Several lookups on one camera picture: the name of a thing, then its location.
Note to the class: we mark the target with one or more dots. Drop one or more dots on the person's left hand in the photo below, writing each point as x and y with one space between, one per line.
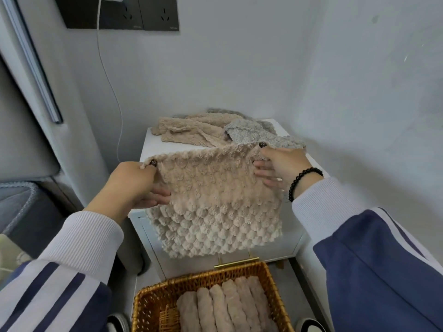
131 186

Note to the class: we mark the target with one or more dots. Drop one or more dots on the person's right hand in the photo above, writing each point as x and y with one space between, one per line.
287 165

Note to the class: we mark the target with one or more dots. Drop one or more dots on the single grey towel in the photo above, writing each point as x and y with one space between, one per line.
245 131

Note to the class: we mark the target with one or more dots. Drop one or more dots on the pile of beige grey towels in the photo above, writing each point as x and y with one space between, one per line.
187 129

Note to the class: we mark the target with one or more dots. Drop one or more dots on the orange wicker basket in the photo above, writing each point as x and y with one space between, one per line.
152 300

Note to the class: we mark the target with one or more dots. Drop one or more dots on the person's left forearm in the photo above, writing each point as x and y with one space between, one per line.
62 273

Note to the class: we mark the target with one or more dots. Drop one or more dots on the person's right forearm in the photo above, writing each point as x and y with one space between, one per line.
380 266

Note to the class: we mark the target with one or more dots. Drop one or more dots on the person's left shoe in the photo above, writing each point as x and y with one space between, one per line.
118 323

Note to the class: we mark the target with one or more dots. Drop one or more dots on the person's shoe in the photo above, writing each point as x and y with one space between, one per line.
118 323
311 326

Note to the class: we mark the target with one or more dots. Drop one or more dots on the person's right shoe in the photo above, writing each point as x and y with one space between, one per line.
311 326

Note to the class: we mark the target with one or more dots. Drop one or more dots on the white nightstand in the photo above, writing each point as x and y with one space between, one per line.
149 231

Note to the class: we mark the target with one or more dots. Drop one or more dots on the grey padded headboard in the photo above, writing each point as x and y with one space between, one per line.
20 134

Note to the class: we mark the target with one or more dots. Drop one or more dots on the patterned beige bedspread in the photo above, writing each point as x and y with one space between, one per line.
12 255

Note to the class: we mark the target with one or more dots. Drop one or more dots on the silver headboard trim strip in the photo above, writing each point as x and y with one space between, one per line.
34 65

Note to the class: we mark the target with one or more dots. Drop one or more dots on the narrow black wall socket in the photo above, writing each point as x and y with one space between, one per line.
159 13

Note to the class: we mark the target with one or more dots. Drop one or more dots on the wide black wall socket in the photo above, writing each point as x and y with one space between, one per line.
83 13

